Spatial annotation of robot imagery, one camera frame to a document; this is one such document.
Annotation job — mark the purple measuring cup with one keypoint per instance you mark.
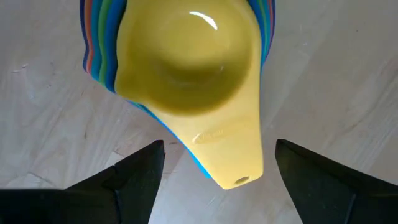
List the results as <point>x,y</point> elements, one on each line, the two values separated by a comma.
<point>82,37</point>

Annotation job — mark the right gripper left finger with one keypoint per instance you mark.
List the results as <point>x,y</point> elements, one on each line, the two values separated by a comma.
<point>136,186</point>

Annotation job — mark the yellow measuring cup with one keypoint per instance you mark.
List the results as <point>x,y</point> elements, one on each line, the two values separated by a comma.
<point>192,62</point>

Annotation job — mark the green measuring cup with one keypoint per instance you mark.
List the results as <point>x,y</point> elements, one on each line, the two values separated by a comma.
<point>103,46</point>

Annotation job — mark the blue measuring cup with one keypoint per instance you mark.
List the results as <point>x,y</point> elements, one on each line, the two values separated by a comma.
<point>112,46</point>

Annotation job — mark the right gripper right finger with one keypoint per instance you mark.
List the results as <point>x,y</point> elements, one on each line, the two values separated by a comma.
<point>311,186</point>

